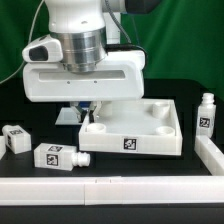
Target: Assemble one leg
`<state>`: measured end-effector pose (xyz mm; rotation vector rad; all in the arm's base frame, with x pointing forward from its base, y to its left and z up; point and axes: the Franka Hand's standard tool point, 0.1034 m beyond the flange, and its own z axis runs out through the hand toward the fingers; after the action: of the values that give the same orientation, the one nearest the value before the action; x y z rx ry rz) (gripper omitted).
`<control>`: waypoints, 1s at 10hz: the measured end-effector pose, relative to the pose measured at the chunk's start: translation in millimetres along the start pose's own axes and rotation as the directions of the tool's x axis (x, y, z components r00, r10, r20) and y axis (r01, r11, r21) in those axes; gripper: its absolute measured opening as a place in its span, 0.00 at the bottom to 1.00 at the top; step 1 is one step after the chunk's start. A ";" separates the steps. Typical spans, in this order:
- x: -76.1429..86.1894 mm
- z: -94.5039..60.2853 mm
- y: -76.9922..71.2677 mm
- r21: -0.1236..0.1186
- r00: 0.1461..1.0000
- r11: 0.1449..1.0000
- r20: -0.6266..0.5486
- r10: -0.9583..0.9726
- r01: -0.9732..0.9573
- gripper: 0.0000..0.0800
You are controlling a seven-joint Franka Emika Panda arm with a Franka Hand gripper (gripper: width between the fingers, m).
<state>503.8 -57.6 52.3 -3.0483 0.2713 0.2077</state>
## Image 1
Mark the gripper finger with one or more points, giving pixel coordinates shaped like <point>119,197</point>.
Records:
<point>79,111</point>
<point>94,109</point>

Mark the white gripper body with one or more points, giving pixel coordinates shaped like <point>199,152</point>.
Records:
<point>117,77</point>

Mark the white square tabletop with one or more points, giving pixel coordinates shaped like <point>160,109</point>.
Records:
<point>146,126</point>

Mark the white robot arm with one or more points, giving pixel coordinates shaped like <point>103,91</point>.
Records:
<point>82,61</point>

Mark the marker tag sheet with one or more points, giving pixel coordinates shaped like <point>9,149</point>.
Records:
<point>67,117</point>

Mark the green backdrop curtain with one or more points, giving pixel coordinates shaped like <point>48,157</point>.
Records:
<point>184,38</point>

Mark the white front fence wall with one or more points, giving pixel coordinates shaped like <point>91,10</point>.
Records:
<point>111,190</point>

